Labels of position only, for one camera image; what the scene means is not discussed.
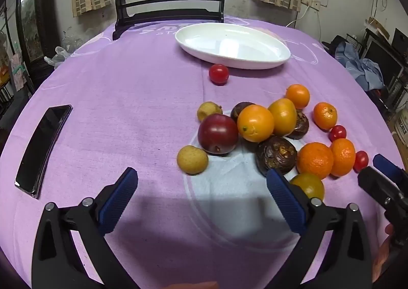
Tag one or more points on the yellow-green tomato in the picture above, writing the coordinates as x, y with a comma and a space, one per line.
310, 187

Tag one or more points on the black bag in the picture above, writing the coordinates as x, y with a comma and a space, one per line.
333, 45

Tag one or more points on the white wall socket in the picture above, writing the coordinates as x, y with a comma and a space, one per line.
310, 1

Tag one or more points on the small dark water chestnut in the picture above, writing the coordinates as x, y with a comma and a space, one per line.
238, 110

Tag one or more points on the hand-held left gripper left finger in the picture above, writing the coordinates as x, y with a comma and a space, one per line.
118, 203

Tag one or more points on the dark red plum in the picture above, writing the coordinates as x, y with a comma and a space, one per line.
218, 134

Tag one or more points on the dark wooden cabinet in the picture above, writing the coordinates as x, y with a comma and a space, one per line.
32, 21

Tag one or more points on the purple printed tablecloth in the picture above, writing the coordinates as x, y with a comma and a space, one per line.
127, 91

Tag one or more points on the person's left hand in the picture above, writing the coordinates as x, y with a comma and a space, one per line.
191, 286

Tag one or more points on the blue cloth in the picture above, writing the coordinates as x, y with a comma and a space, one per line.
366, 69

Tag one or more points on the red cherry tomato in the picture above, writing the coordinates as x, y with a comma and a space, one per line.
338, 133
360, 161
218, 74

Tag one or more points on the orange mandarin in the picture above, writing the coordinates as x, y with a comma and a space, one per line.
315, 160
343, 156
325, 115

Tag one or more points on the small round orange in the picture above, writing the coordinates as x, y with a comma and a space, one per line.
297, 95

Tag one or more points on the cardboard box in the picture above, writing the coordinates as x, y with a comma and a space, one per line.
377, 26

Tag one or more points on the small yellow longan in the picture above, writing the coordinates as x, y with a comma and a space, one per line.
207, 111
192, 159

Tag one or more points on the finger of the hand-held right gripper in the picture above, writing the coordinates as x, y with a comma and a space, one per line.
374, 180
387, 164

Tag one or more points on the flat dark water chestnut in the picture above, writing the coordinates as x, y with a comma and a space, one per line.
302, 127

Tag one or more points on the large dark water chestnut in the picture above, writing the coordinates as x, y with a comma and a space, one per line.
275, 155

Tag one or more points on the oval yellow-orange fruit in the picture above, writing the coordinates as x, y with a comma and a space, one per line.
283, 115

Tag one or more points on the white container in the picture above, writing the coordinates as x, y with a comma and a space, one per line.
402, 129

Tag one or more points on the black smartphone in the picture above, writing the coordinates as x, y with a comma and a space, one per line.
41, 145

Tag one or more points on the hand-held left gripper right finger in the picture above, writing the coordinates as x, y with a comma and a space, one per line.
287, 203

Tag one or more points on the black monitor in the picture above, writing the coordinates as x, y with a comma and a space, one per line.
381, 58

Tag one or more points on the person's right hand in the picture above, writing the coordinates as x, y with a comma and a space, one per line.
381, 260

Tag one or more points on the white plastic bag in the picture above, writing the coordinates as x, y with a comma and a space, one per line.
56, 57

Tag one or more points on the white oval plate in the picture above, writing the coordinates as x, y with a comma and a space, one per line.
229, 43

